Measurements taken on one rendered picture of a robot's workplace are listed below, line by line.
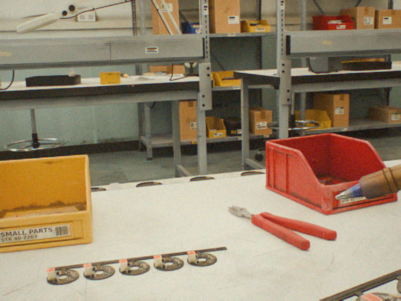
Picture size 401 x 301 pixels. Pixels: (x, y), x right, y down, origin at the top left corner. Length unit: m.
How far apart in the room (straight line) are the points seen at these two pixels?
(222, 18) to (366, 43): 1.75
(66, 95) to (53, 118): 2.13
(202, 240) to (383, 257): 0.16
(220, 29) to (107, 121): 1.29
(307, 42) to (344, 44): 0.22
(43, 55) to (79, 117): 2.21
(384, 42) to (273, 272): 2.64
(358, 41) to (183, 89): 0.99
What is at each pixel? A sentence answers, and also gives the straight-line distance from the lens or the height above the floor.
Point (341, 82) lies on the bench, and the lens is 2.94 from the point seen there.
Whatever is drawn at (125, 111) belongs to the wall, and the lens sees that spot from 4.63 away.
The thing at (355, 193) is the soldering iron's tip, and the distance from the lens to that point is 0.17.
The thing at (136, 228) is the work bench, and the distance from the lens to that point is 0.51.
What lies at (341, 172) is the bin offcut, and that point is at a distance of 0.66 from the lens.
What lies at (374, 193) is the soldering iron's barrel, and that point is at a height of 0.88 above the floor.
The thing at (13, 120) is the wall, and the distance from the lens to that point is 4.62.
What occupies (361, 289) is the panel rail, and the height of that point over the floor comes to 0.81.
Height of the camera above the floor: 0.93
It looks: 12 degrees down
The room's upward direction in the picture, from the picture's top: 2 degrees counter-clockwise
